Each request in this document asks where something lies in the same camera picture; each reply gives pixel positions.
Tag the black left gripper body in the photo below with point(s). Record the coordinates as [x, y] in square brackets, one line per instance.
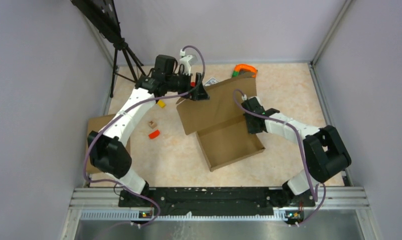
[181, 84]

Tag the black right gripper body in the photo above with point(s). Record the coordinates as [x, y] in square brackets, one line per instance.
[251, 128]

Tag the yellow rectangular block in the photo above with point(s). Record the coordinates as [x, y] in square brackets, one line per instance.
[161, 104]

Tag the large cardboard box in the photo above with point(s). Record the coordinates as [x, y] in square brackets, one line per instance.
[219, 124]

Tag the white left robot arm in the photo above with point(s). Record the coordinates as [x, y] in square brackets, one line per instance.
[125, 122]

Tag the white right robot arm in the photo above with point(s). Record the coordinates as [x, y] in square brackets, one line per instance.
[323, 152]

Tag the blue playing card box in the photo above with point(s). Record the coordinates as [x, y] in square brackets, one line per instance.
[211, 81]

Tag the small folded cardboard box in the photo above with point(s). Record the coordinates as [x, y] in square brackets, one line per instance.
[107, 154]

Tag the orange arch toy block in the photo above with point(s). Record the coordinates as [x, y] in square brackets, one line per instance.
[245, 68]

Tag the wooden letter cube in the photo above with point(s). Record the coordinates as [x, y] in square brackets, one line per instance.
[152, 124]

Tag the orange rectangular block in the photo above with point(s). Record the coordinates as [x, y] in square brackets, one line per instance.
[154, 134]

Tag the black tripod stand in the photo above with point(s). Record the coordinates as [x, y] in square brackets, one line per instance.
[103, 15]

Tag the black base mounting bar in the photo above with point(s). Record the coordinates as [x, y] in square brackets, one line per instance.
[216, 201]

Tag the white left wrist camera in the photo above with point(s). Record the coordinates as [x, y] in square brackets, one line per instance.
[185, 63]

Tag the aluminium front rail frame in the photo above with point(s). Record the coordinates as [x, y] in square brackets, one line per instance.
[340, 213]

